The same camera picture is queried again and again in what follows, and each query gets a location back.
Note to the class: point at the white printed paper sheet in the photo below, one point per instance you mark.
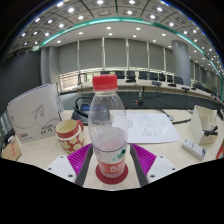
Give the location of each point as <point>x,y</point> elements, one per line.
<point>150,126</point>

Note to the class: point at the white remote control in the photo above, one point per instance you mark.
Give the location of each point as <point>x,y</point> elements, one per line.
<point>194,149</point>

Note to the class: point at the group of round ceiling lights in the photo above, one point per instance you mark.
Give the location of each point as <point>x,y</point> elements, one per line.
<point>100,2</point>

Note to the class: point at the red and cream patterned mug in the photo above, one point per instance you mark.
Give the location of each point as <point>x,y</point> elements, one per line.
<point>70,140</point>

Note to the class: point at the white printer paper carton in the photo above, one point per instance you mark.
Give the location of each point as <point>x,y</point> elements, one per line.
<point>33,113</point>

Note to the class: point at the clear red-capped water bottle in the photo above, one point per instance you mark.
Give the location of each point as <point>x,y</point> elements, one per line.
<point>108,140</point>

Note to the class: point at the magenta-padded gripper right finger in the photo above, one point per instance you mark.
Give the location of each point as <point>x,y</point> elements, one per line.
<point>145,159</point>

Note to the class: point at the row of black office chairs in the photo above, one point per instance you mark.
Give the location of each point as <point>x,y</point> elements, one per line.
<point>131,74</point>

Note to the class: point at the open white box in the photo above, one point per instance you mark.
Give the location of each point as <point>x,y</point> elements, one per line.
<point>200,123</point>

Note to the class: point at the long curved conference desk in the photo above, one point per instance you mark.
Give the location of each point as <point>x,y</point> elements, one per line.
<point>133,86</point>

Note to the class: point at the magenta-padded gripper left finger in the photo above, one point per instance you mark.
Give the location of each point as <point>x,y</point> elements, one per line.
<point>78,160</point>

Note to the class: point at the black desk phone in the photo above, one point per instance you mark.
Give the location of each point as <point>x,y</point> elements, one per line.
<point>80,115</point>

